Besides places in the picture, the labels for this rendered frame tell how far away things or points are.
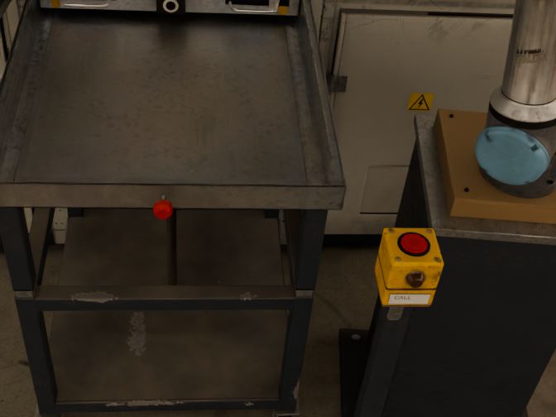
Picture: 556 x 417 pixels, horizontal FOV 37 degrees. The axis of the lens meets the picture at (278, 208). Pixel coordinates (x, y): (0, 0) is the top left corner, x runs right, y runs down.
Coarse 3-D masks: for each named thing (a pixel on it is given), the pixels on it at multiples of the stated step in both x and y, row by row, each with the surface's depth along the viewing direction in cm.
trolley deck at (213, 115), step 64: (64, 64) 161; (128, 64) 163; (192, 64) 164; (256, 64) 166; (320, 64) 168; (64, 128) 146; (128, 128) 148; (192, 128) 149; (256, 128) 151; (0, 192) 136; (64, 192) 137; (128, 192) 138; (192, 192) 139; (256, 192) 140; (320, 192) 142
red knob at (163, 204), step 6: (162, 198) 139; (156, 204) 136; (162, 204) 136; (168, 204) 136; (156, 210) 136; (162, 210) 136; (168, 210) 136; (156, 216) 137; (162, 216) 137; (168, 216) 137
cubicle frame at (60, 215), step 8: (24, 0) 187; (56, 208) 232; (64, 208) 232; (120, 208) 233; (128, 208) 233; (136, 208) 233; (144, 208) 234; (152, 208) 234; (176, 208) 234; (184, 208) 235; (192, 208) 235; (200, 208) 235; (56, 216) 234; (64, 216) 234; (280, 216) 239; (56, 224) 236; (64, 224) 236; (280, 224) 242; (56, 232) 238; (64, 232) 238; (56, 240) 240; (64, 240) 240
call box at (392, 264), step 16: (384, 240) 126; (400, 240) 125; (432, 240) 125; (384, 256) 126; (400, 256) 122; (416, 256) 123; (432, 256) 123; (384, 272) 126; (400, 272) 122; (432, 272) 123; (384, 288) 126; (400, 288) 125; (416, 288) 125; (432, 288) 125; (384, 304) 127; (400, 304) 128; (416, 304) 128
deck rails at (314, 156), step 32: (32, 0) 167; (32, 32) 167; (288, 32) 175; (32, 64) 159; (0, 96) 141; (32, 96) 152; (320, 96) 148; (0, 128) 139; (320, 128) 147; (0, 160) 138; (320, 160) 145
